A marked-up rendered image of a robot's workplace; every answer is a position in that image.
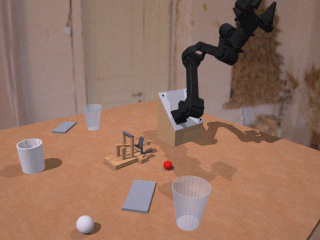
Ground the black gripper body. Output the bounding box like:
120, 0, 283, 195
235, 0, 274, 38

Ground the dark red ball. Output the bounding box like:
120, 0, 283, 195
163, 160, 173, 170

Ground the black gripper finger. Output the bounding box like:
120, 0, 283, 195
259, 1, 277, 25
243, 0, 262, 10

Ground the white ball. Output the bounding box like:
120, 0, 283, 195
76, 215, 94, 234

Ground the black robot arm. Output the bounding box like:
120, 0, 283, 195
171, 23, 249, 125

